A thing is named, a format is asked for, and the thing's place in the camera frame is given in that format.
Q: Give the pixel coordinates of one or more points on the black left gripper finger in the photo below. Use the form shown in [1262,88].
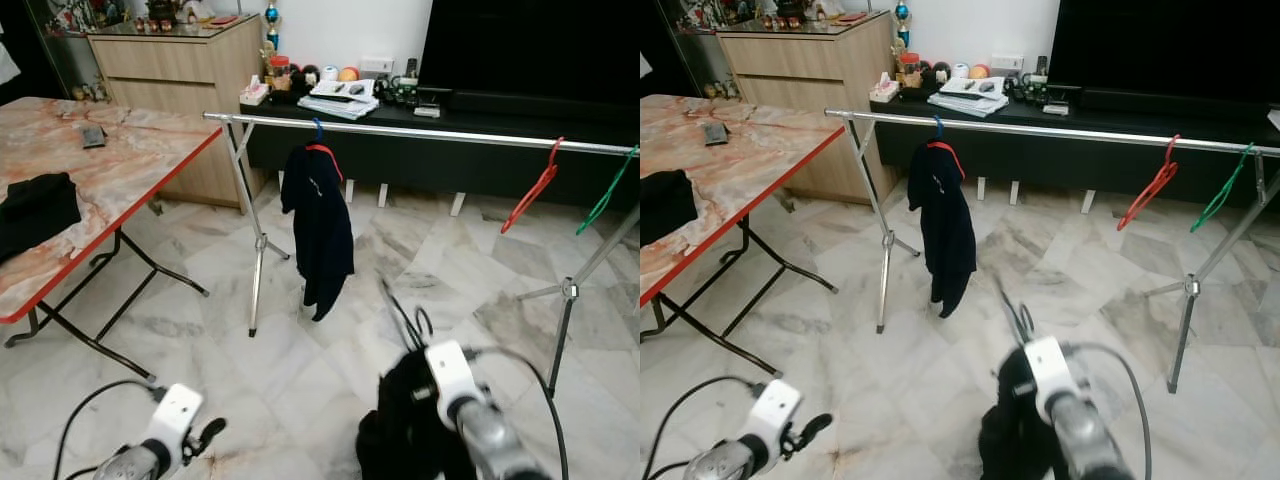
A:
[816,424]
[214,428]

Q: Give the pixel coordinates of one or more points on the pink tissue box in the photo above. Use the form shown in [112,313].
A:
[254,93]
[883,90]

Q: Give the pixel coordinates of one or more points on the black wallet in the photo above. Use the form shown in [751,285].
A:
[93,137]
[716,134]

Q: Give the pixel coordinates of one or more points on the white round speaker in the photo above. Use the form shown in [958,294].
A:
[959,71]
[329,74]

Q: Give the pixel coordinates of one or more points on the green plastic hanger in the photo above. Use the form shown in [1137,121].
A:
[605,195]
[1220,190]

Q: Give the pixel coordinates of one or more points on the white socket box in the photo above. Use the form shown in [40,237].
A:
[376,68]
[1006,65]

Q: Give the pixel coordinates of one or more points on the stack of white papers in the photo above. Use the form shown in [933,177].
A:
[968,104]
[340,107]

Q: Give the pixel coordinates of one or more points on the silver metal clothes rack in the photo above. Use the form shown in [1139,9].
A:
[420,135]
[1050,132]

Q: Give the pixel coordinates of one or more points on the black folding table leg frame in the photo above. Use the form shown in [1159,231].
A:
[790,256]
[160,261]

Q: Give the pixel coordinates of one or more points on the black green electronic gadget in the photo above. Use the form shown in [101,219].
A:
[400,92]
[1030,89]

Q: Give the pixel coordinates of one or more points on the orange ball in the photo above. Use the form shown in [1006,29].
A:
[979,72]
[349,75]

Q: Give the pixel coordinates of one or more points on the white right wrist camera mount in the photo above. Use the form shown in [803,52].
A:
[1045,370]
[450,375]

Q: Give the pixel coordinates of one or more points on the red plastic hanger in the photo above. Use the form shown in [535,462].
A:
[1148,196]
[530,199]

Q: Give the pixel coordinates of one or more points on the dark teapot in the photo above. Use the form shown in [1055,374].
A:
[790,10]
[162,12]

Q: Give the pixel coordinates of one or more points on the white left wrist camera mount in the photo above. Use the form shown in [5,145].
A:
[175,415]
[772,410]

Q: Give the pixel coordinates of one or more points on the black soundbar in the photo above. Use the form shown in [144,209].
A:
[1170,103]
[545,106]

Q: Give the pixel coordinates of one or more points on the thin black hanger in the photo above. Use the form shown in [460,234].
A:
[1012,310]
[400,315]

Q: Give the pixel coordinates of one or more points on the blue gold trophy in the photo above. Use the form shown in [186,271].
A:
[271,18]
[901,16]

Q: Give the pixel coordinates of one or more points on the red-lidded jar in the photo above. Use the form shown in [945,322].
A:
[908,67]
[279,70]

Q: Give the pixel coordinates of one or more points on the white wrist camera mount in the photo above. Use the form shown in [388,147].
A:
[1045,370]
[175,415]
[450,375]
[772,410]

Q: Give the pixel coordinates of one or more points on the small white box device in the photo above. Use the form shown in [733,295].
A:
[1056,109]
[428,111]

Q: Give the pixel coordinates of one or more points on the black plush toy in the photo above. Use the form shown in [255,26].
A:
[306,80]
[936,77]

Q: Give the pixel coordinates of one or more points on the blue plastic hanger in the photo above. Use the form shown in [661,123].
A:
[316,132]
[938,128]

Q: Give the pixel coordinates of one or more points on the navy polo shirt red collar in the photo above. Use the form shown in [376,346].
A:
[320,230]
[942,225]

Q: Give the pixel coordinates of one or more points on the black garment red trim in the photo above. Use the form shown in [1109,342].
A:
[400,430]
[1010,430]

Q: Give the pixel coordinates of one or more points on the black flat television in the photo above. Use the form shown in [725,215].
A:
[1160,50]
[530,50]

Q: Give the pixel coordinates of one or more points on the black TV console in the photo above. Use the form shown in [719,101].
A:
[1050,165]
[430,170]

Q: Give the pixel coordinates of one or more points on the red tray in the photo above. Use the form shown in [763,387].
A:
[221,18]
[851,16]

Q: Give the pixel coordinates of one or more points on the light wooden cabinet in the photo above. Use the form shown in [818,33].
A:
[800,65]
[170,70]

